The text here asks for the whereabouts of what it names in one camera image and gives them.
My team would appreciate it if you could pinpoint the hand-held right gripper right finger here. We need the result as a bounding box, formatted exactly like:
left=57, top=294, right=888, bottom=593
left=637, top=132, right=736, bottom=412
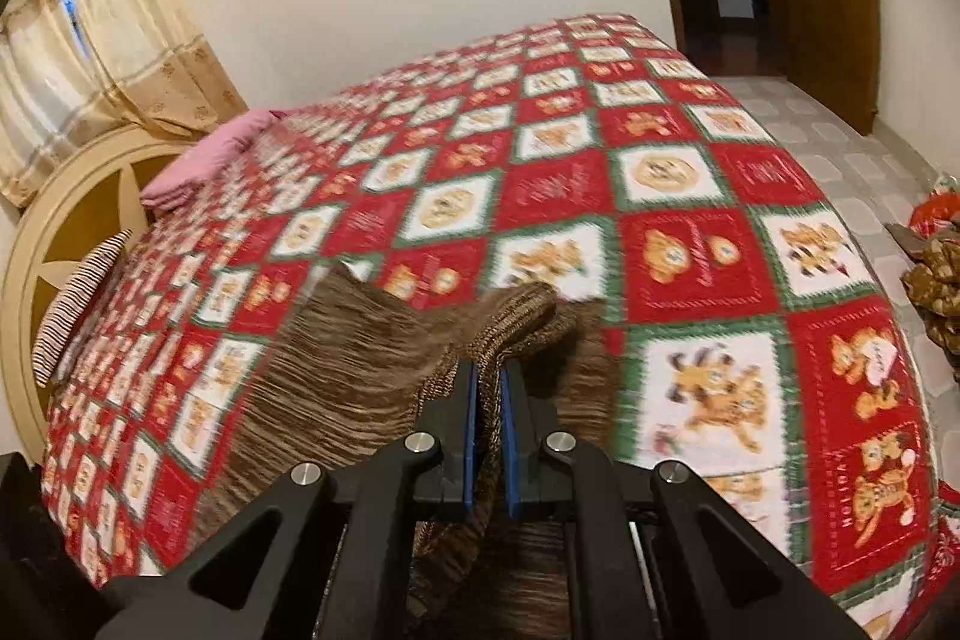
left=499, top=359, right=872, bottom=640

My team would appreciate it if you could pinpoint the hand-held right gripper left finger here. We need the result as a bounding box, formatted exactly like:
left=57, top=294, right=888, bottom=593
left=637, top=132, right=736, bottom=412
left=105, top=359, right=481, bottom=640

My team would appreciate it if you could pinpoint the brown striped knit garment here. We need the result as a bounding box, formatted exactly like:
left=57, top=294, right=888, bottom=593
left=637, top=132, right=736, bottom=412
left=191, top=269, right=627, bottom=640

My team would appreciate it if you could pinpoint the pile of brown clothes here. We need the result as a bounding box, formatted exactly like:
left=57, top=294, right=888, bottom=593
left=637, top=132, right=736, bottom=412
left=885, top=224, right=960, bottom=378

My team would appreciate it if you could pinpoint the red checkered printed blanket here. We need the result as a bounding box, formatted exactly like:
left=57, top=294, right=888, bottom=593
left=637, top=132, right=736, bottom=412
left=41, top=12, right=960, bottom=626

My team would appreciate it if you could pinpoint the pink pillow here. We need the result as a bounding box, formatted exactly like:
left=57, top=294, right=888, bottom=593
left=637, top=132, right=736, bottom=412
left=140, top=110, right=282, bottom=212

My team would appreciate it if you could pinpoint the brown white striped pillow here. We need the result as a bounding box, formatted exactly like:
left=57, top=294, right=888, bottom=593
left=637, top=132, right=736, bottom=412
left=31, top=229, right=133, bottom=386

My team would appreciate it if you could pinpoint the cream round headboard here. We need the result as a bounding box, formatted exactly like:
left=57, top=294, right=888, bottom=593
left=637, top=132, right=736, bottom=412
left=0, top=122, right=192, bottom=470

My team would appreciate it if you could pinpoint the red plastic bag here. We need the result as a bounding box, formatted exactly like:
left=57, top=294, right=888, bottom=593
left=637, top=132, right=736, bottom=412
left=909, top=179, right=960, bottom=230

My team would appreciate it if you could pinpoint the beige patterned curtain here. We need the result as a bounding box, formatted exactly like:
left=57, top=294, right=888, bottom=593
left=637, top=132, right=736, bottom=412
left=0, top=0, right=248, bottom=210

